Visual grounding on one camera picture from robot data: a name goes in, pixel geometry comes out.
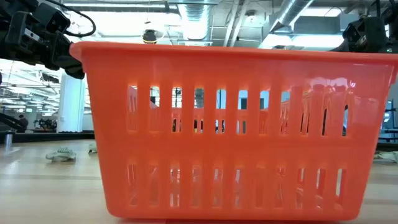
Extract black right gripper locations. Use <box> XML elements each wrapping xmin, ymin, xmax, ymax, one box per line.
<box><xmin>341</xmin><ymin>16</ymin><xmax>398</xmax><ymax>54</ymax></box>

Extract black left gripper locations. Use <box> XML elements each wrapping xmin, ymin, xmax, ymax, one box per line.
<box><xmin>0</xmin><ymin>11</ymin><xmax>85</xmax><ymax>80</ymax></box>

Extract grey-green sock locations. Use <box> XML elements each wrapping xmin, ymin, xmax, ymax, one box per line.
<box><xmin>45</xmin><ymin>146</ymin><xmax>77</xmax><ymax>163</ymax></box>

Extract orange slotted plastic basket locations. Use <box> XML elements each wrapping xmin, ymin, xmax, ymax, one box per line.
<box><xmin>68</xmin><ymin>41</ymin><xmax>398</xmax><ymax>222</ymax></box>

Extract white building pillar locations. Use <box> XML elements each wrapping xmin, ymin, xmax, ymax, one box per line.
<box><xmin>57</xmin><ymin>72</ymin><xmax>87</xmax><ymax>133</ymax></box>

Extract person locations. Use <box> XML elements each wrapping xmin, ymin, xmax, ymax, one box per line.
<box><xmin>17</xmin><ymin>114</ymin><xmax>29</xmax><ymax>132</ymax></box>

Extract black yellow ceiling reel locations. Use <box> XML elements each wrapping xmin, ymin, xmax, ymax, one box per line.
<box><xmin>142</xmin><ymin>29</ymin><xmax>158</xmax><ymax>45</ymax></box>

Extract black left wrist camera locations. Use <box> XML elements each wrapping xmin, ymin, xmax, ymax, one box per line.
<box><xmin>33</xmin><ymin>2</ymin><xmax>72</xmax><ymax>34</ymax></box>

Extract silver smooth ventilation duct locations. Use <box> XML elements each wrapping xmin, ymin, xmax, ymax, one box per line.
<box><xmin>259</xmin><ymin>0</ymin><xmax>315</xmax><ymax>49</ymax></box>

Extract black curved cable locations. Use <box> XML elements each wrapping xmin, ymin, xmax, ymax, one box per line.
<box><xmin>0</xmin><ymin>112</ymin><xmax>28</xmax><ymax>133</ymax></box>

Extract short metal post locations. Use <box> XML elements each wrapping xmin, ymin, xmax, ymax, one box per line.
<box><xmin>4</xmin><ymin>131</ymin><xmax>14</xmax><ymax>152</ymax></box>

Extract silver ribbed ventilation duct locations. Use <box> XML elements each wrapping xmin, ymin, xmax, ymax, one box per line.
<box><xmin>177</xmin><ymin>0</ymin><xmax>215</xmax><ymax>41</ymax></box>

